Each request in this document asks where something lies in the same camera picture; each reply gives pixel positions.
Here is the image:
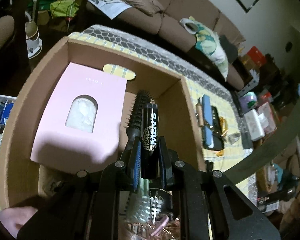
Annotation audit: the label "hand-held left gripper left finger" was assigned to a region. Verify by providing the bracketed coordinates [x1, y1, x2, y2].
[16, 136, 143, 240]

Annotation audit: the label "patterned nail file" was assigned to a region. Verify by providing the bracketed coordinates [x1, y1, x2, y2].
[103, 64, 137, 80]

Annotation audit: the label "black cosmetic tube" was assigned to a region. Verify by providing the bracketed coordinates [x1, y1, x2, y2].
[140, 102, 160, 179]

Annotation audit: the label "red box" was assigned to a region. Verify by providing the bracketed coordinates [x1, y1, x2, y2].
[245, 46, 267, 67]

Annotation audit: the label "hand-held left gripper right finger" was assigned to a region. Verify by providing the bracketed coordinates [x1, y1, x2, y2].
[158, 135, 282, 240]

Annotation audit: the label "purple round container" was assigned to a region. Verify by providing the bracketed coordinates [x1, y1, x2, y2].
[240, 91, 259, 117]

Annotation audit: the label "black phone case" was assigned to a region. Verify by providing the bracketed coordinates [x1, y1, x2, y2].
[202, 106, 224, 152]

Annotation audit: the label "brown sofa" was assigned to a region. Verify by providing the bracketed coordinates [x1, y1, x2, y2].
[86, 0, 245, 92]

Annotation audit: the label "printed paper sheet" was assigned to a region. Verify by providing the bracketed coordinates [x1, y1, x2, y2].
[87, 0, 131, 20]

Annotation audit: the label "pink hair clip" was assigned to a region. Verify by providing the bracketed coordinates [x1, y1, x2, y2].
[151, 216, 169, 230]

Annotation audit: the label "white tissue box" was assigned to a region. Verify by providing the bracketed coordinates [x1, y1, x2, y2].
[244, 109, 265, 142]

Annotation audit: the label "wicker basket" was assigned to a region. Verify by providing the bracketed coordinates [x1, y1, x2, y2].
[255, 166, 275, 192]

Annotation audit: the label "colourful packets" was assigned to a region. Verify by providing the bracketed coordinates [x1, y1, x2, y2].
[0, 94, 17, 200]

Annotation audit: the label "white tape roll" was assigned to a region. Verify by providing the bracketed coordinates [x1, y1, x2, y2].
[179, 17, 198, 34]

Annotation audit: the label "brown armchair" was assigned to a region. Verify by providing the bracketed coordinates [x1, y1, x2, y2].
[0, 15, 15, 63]

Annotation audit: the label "brown cardboard box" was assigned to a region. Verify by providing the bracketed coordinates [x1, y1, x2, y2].
[0, 31, 207, 213]

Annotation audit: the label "pink pouch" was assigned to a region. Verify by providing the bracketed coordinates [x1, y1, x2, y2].
[0, 206, 38, 238]

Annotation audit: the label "blue nail buffer block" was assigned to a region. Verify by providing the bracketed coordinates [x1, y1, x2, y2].
[201, 94, 215, 149]

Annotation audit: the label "floral pillow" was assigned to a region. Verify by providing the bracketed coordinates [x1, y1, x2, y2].
[194, 22, 229, 82]

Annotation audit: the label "white roller brush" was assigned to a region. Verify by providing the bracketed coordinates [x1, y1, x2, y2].
[126, 180, 150, 223]

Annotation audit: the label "black cushion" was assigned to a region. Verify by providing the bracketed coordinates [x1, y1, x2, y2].
[219, 35, 239, 63]

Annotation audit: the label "green bag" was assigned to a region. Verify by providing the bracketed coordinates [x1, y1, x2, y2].
[50, 0, 79, 19]

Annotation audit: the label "pink windowed box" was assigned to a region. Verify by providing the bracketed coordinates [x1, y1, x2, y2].
[30, 62, 128, 175]

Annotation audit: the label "black round hairbrush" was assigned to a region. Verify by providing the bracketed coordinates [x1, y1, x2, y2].
[122, 90, 154, 143]

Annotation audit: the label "beige lip gloss tube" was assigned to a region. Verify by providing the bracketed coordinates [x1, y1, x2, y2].
[195, 104, 205, 127]

